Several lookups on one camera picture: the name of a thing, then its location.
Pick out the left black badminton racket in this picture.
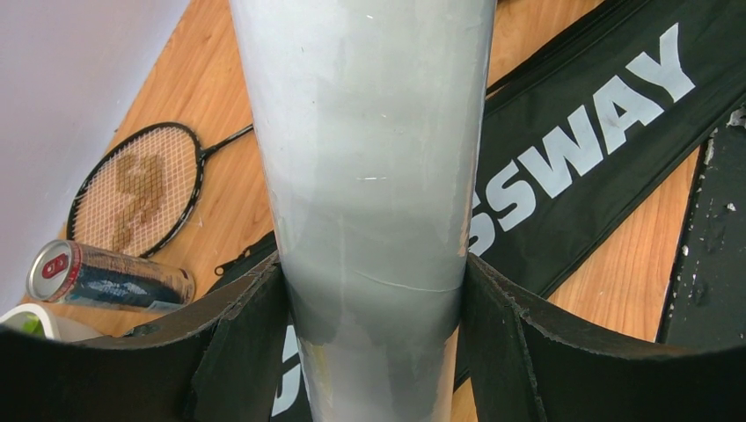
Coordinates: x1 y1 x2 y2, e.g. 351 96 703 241
65 121 253 258

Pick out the black Crossway racket bag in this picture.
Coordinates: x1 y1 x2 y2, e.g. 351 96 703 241
201 0 746 422

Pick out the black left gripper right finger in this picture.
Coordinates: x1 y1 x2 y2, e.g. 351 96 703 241
459 255 745 421

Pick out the white oval vegetable basket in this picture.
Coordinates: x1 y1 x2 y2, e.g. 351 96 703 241
1 302 102 343

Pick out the white shuttlecock tube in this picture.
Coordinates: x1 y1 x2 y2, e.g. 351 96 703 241
230 1 496 421

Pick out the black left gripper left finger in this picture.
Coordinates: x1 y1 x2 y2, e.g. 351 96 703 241
1 255 304 421

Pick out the silver blue drink can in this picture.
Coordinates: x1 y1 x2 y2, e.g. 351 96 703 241
26 239 195 314

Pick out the green bok choy lower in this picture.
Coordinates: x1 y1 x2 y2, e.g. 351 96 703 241
21 313 46 338

